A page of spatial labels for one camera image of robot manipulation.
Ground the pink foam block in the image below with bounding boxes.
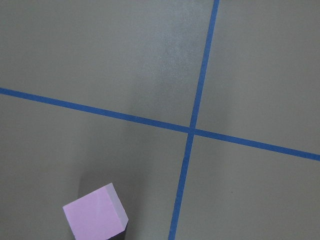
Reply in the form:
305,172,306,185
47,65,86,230
62,183,129,240

